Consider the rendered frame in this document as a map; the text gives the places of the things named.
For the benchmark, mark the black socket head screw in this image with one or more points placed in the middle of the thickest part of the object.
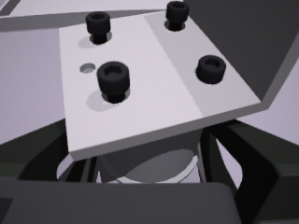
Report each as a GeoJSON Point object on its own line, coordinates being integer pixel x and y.
{"type": "Point", "coordinates": [98, 25]}
{"type": "Point", "coordinates": [113, 80]}
{"type": "Point", "coordinates": [211, 69]}
{"type": "Point", "coordinates": [177, 13]}

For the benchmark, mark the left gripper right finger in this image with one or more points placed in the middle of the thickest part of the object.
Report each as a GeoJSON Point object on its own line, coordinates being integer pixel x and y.
{"type": "Point", "coordinates": [269, 190]}

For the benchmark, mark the white shallow rectangular tray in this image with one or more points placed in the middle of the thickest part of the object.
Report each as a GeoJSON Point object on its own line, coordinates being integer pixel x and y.
{"type": "Point", "coordinates": [54, 14]}

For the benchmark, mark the light grey metal bracket plate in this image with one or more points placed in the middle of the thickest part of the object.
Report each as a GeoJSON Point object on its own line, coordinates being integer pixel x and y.
{"type": "Point", "coordinates": [257, 39]}

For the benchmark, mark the dark grey cylinder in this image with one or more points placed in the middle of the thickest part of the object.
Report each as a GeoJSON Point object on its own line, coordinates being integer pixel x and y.
{"type": "Point", "coordinates": [168, 160]}

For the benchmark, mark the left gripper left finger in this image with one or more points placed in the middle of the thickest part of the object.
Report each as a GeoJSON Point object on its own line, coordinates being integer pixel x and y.
{"type": "Point", "coordinates": [36, 156]}

